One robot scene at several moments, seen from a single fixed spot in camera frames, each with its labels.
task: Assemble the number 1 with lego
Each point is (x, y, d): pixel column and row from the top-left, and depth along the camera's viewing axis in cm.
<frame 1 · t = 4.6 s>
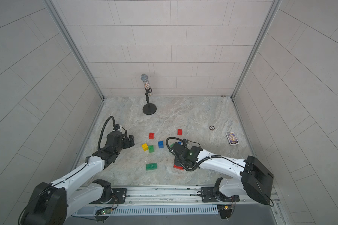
left hand: (129, 135, 88), fingers open
right hand: (177, 163, 80), fingers open
glitter microphone: (144, 78, 88), point 31 cm above the table
black microphone stand: (149, 108, 110), on the table
red small lego left: (151, 135, 94), point 2 cm above the table
red small lego right: (180, 132, 96), on the table
blue small lego left: (161, 144, 88), point 3 cm above the table
yellow small lego: (145, 146, 87), point 3 cm above the table
green small lego left: (151, 148, 87), point 3 cm above the table
green long lego: (151, 166, 82), on the table
playing card box: (232, 138, 93), point 2 cm above the table

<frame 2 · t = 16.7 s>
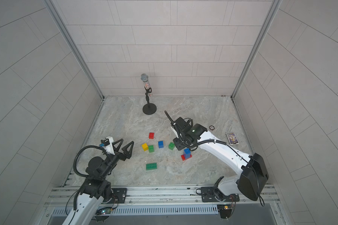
left hand: (130, 141, 76), fingers open
right hand: (178, 143, 78), fingers open
blue small lego right: (187, 153, 80), point 8 cm above the table
red long lego: (183, 158, 84), point 2 cm above the table
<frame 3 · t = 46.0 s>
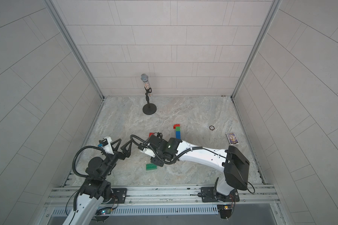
left hand: (128, 140, 77), fingers open
right hand: (155, 157, 76), fingers open
red small lego left: (176, 125, 99), point 2 cm above the table
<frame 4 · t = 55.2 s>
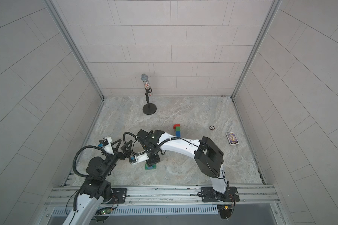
left hand: (128, 140, 77), fingers open
right hand: (148, 160, 79), fingers open
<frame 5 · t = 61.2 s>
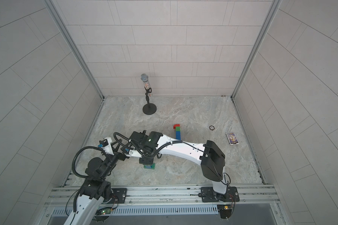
left hand: (129, 141, 76), fingers open
right hand: (145, 159, 75), fingers open
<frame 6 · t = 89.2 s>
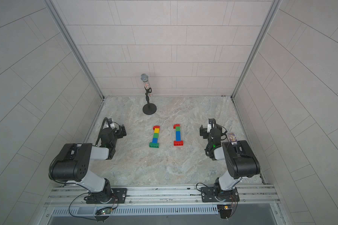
left hand: (118, 123, 94), fingers open
right hand: (209, 123, 94), fingers open
green long lego: (154, 145, 89), point 3 cm above the table
